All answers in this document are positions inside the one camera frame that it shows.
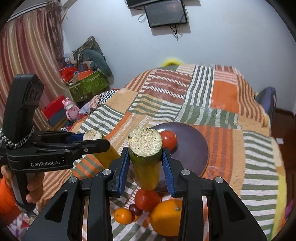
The yellow round cushion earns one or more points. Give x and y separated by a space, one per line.
171 62

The red tomato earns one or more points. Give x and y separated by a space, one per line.
169 139
147 200

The green storage box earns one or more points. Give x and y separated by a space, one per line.
92 84

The large orange back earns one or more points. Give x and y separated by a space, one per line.
166 217

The dark red grape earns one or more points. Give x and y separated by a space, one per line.
135 210

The grey plush toy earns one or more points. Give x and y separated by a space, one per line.
99 61

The patchwork striped quilt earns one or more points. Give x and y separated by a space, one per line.
218 102

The left hand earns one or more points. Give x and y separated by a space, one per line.
35 185

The blue backpack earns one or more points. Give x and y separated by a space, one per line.
267 99

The pink toy figure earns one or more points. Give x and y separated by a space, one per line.
72 110

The small wall monitor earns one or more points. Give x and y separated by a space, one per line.
166 13

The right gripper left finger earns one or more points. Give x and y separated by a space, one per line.
62 217

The purple ceramic plate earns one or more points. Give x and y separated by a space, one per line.
191 150

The small mandarin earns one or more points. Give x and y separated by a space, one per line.
123 216

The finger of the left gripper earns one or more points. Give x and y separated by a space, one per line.
71 151
62 137

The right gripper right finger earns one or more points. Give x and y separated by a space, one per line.
228 217

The patterned dark cushion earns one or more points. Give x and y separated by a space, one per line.
91 44

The sugarcane piece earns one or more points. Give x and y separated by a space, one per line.
145 151
105 151

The checkered blanket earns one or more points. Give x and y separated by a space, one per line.
97 101

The red box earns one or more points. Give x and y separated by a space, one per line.
53 107

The striped red curtain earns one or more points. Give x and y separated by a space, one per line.
33 43

